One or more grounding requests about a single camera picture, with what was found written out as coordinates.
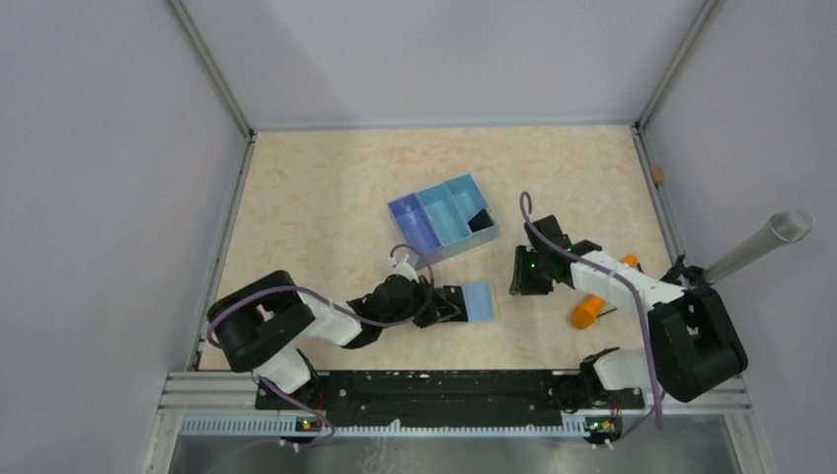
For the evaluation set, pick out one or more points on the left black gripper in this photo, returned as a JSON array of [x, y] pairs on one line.
[[438, 307]]

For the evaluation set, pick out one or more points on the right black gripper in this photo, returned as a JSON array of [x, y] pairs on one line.
[[522, 283]]

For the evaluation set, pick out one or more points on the single black credit card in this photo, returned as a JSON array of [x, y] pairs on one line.
[[455, 298]]

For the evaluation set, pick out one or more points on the beige card holder wallet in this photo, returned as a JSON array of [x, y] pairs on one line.
[[480, 300]]

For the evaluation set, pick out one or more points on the black credit card stack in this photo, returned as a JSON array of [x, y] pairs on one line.
[[481, 220]]

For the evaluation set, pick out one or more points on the blue three-compartment box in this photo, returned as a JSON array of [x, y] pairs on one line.
[[434, 220]]

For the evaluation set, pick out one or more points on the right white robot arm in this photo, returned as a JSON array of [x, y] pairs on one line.
[[690, 344]]

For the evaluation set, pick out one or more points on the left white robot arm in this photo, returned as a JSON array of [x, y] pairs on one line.
[[256, 326]]

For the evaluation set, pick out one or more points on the orange cylindrical object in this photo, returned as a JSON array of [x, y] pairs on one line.
[[587, 312]]

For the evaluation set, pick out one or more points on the small tan block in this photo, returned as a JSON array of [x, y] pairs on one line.
[[656, 174]]

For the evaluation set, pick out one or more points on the silver microphone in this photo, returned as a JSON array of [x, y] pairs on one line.
[[783, 228]]

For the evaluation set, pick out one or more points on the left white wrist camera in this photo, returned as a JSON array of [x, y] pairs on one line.
[[401, 267]]

